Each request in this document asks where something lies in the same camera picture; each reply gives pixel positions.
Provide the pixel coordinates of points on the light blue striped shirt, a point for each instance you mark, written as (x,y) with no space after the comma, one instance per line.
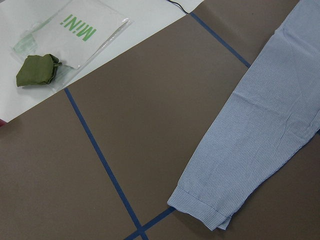
(270,115)

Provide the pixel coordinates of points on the clear MINI plastic bag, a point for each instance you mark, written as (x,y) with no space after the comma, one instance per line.
(75,34)

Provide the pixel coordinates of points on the folded green cloth pouch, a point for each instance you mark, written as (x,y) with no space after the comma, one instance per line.
(38,70)

